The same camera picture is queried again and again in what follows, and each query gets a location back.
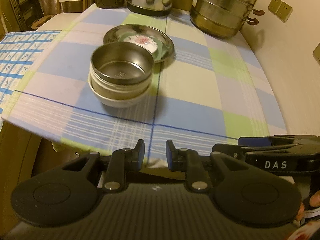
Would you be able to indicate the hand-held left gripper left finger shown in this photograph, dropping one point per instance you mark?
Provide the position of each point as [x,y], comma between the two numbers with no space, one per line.
[141,153]

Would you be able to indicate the stainless steel plate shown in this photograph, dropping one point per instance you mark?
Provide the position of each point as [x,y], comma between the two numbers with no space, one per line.
[115,33]

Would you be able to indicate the stainless steel steamer pot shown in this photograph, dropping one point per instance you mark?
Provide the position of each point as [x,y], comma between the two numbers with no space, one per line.
[220,10]

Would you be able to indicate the beige wall socket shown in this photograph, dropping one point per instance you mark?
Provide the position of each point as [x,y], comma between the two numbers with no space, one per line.
[317,54]
[285,11]
[275,4]

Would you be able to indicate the person's right hand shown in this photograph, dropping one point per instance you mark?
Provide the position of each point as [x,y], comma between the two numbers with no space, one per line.
[315,200]

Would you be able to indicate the green plastic plate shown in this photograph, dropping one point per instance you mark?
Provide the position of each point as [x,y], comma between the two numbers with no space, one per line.
[161,48]

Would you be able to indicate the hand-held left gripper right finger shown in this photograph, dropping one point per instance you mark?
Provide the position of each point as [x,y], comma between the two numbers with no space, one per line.
[170,155]

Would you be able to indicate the white ceramic bowl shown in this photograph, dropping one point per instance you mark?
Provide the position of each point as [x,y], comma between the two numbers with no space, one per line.
[117,102]

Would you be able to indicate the floral white ceramic dish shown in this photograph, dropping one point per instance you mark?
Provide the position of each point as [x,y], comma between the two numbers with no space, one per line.
[142,41]

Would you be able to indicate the blue white patterned cloth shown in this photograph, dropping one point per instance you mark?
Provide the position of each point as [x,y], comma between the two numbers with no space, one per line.
[20,60]

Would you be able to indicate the stainless steel bowl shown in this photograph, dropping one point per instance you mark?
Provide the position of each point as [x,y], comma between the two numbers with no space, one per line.
[120,67]

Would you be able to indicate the brown wooden piece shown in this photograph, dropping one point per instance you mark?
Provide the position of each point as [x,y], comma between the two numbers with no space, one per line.
[41,22]

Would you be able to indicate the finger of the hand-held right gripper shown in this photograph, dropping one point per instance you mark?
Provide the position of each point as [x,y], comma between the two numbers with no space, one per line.
[225,148]
[252,141]

